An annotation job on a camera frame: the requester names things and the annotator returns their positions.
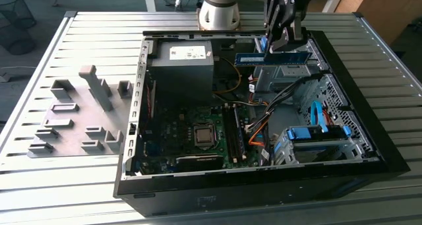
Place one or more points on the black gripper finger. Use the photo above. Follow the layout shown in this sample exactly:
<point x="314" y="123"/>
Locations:
<point x="278" y="17"/>
<point x="298" y="35"/>

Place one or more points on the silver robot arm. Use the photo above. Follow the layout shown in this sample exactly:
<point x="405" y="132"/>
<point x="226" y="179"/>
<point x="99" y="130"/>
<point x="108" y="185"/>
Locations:
<point x="218" y="14"/>

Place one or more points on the black RAM slot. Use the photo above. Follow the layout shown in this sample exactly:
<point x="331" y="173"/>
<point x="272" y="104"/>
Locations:
<point x="230" y="133"/>

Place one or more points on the blue drive carrier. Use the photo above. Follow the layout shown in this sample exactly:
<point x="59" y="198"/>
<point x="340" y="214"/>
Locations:
<point x="263" y="44"/>

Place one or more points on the grey metal drive cage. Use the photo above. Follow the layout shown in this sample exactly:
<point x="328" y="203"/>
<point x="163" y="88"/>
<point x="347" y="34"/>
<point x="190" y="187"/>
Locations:
<point x="290" y="73"/>

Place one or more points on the brown wooden cabinet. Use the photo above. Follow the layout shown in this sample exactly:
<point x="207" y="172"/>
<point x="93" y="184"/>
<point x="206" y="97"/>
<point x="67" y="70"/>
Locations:
<point x="389" y="12"/>

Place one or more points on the grey power supply unit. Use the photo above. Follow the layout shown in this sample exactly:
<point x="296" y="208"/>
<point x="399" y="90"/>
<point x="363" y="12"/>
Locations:
<point x="179" y="66"/>

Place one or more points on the wooden desk with white legs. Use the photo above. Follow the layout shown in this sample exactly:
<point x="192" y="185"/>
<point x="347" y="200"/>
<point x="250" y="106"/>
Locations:
<point x="149" y="2"/>

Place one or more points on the hard disk in blue carrier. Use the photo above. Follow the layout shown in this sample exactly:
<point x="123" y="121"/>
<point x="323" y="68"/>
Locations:
<point x="303" y="133"/>

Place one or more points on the grey metal disk bay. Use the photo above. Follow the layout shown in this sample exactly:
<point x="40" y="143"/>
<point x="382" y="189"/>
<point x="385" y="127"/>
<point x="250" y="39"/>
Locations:
<point x="330" y="146"/>

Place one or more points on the silver CPU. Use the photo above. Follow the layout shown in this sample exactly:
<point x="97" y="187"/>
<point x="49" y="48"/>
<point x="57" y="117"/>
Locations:
<point x="203" y="136"/>

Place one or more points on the green motherboard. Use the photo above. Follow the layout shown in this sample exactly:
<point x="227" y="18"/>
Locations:
<point x="171" y="136"/>

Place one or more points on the black graphics card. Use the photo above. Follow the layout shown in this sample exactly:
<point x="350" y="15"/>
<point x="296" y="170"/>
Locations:
<point x="198" y="162"/>

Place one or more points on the black PC case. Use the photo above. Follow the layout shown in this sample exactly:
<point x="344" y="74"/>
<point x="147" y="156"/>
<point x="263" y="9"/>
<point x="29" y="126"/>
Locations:
<point x="230" y="190"/>

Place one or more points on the grey parts rack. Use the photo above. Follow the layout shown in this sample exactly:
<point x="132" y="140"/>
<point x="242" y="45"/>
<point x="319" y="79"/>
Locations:
<point x="79" y="111"/>

